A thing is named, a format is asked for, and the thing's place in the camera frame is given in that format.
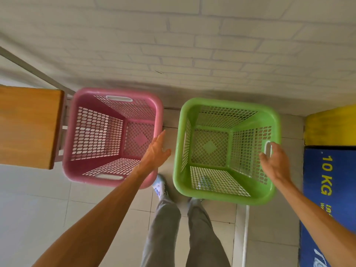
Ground wooden table white metal frame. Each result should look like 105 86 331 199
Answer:
0 46 76 164

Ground green laundry basket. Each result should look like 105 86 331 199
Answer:
172 98 282 206

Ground person's white shoe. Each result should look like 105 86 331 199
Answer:
152 174 170 201
190 175 215 205

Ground person's right forearm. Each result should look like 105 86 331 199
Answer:
274 178 356 262

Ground grey trousers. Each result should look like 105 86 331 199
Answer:
140 198 231 267

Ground person's right white shoe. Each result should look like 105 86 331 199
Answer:
190 175 215 205

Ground wooden bench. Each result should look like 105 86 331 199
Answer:
0 85 65 171

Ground pink laundry basket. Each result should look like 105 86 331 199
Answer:
62 87 164 190

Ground person's left white shoe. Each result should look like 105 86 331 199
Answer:
152 174 170 201

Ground person's right hand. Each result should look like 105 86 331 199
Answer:
258 141 292 184

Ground person's left hand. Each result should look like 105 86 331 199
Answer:
133 130 172 179

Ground steel washing machine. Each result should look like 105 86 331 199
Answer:
299 146 356 267

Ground person's left forearm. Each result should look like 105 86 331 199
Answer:
32 169 152 267

